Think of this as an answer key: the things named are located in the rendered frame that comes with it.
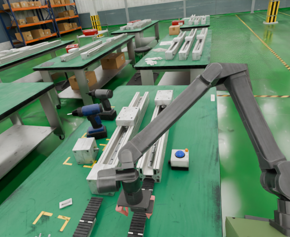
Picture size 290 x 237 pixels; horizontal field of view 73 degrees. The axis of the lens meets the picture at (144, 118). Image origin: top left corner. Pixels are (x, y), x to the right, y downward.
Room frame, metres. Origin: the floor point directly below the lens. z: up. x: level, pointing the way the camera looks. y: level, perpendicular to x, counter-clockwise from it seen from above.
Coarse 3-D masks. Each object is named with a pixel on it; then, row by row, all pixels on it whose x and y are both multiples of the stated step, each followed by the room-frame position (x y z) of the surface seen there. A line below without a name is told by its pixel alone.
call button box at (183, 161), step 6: (174, 150) 0.73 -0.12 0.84; (174, 156) 0.69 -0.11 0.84; (186, 156) 0.68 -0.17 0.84; (168, 162) 0.70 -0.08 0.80; (174, 162) 0.66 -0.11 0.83; (180, 162) 0.65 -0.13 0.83; (186, 162) 0.65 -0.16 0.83; (174, 168) 0.66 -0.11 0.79; (180, 168) 0.65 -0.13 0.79; (186, 168) 0.65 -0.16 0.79
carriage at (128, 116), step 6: (126, 108) 1.11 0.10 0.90; (132, 108) 1.10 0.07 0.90; (138, 108) 1.09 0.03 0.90; (120, 114) 1.04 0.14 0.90; (126, 114) 1.03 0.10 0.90; (132, 114) 1.02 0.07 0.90; (138, 114) 1.06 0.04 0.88; (120, 120) 0.98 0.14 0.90; (126, 120) 0.97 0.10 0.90; (132, 120) 0.96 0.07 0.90; (126, 126) 0.99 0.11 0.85
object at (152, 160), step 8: (160, 144) 0.76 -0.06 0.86; (152, 152) 0.74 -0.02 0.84; (160, 152) 0.70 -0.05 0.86; (144, 160) 0.67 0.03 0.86; (152, 160) 0.69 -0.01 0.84; (160, 160) 0.65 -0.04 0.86; (136, 168) 0.63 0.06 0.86; (144, 168) 0.65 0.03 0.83; (152, 168) 0.65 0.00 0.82; (160, 168) 0.63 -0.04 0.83; (144, 176) 0.62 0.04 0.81; (152, 176) 0.61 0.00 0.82; (160, 176) 0.61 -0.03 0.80
